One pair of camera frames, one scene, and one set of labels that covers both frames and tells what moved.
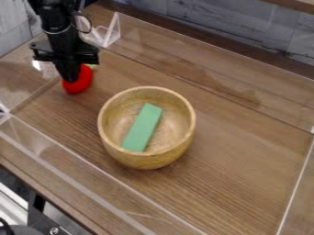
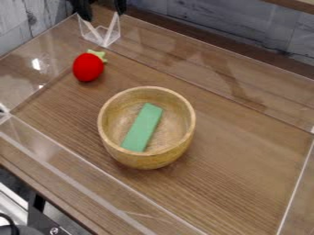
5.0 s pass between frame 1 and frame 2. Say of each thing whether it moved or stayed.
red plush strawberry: moved
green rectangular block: stayed
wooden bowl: stayed
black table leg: stayed
